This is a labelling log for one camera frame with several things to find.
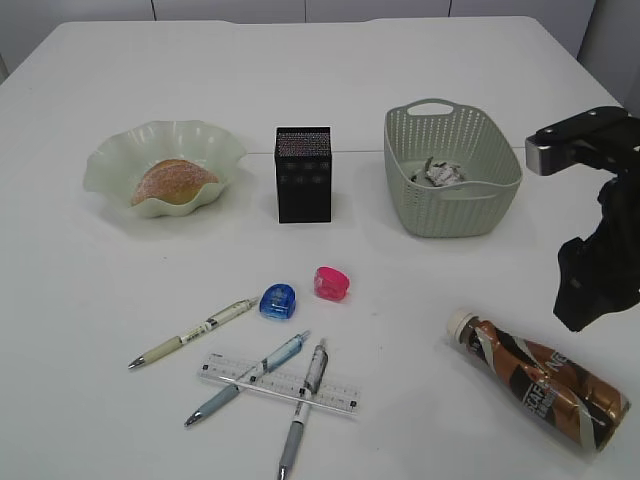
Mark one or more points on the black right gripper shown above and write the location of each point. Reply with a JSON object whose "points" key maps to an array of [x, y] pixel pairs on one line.
{"points": [[596, 284]]}

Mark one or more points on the brown Nescafe coffee bottle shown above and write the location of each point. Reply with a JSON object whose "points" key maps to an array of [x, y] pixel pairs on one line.
{"points": [[548, 384]]}

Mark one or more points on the paper with brown strip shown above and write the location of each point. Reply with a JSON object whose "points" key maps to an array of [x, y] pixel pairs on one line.
{"points": [[442, 173]]}

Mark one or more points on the golden bread loaf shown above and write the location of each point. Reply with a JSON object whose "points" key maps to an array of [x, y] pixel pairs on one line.
{"points": [[173, 181]]}

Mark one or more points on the pale green woven plastic basket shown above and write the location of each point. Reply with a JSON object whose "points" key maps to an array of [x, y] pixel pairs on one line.
{"points": [[460, 134]]}

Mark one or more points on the pink pencil sharpener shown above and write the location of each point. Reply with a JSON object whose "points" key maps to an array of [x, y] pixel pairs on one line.
{"points": [[330, 284]]}

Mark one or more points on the grey patterned ballpoint pen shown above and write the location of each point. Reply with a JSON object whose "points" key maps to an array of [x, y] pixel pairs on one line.
{"points": [[308, 391]]}

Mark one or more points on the black mesh pen holder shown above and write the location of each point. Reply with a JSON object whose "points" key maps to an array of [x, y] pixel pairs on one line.
{"points": [[303, 166]]}

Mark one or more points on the blue pencil sharpener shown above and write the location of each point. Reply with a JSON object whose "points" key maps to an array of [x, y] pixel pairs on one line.
{"points": [[278, 302]]}

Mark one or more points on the light blue ballpoint pen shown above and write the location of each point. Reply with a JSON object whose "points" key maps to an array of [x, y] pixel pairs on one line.
{"points": [[265, 366]]}

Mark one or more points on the cream white ballpoint pen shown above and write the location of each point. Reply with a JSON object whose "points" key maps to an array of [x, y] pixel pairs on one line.
{"points": [[210, 324]]}

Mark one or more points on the clear plastic ruler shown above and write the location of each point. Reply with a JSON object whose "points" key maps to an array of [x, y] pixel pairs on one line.
{"points": [[332, 394]]}

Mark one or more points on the pale green wavy glass bowl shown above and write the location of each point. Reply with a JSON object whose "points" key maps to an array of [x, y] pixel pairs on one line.
{"points": [[119, 163]]}

